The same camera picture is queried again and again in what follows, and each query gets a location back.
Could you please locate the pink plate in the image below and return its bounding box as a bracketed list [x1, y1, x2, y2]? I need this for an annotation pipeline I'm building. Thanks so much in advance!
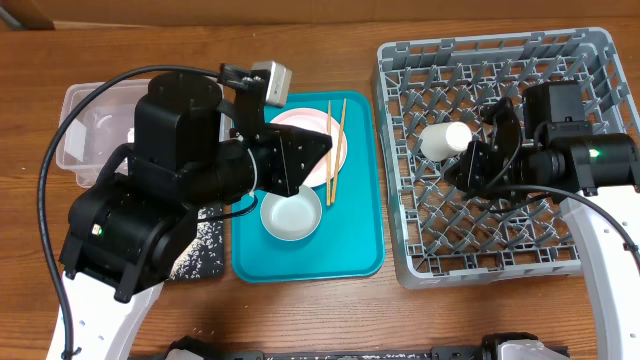
[271, 108, 348, 188]

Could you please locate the cream white cup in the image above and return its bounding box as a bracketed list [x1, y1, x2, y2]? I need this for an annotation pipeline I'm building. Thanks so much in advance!
[419, 122, 472, 162]

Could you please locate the grey small bowl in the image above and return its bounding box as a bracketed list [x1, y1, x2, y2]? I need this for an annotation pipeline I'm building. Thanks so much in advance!
[260, 185, 322, 242]

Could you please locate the wooden chopstick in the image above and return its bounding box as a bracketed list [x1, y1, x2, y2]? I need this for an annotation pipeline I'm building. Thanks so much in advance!
[326, 100, 332, 207]
[330, 98, 347, 204]

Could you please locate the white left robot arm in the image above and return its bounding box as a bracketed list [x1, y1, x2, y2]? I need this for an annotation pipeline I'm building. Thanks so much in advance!
[37, 63, 332, 359]

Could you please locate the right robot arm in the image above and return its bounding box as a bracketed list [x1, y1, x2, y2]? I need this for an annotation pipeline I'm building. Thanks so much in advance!
[444, 80, 639, 359]

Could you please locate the grey dishwasher rack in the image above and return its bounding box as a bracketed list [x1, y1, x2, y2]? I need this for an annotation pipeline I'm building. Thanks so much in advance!
[373, 27, 639, 289]

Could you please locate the teal plastic tray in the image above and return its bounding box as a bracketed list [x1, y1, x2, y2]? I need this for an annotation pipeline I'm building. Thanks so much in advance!
[231, 91, 385, 283]

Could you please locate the black plastic tray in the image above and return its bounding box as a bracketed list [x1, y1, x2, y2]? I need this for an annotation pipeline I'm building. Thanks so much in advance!
[164, 202, 226, 284]

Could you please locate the clear plastic bin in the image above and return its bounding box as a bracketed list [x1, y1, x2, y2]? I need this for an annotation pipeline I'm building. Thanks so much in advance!
[56, 76, 231, 188]

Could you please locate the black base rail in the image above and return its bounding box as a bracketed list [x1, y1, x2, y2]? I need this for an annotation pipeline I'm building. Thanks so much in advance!
[135, 332, 570, 360]

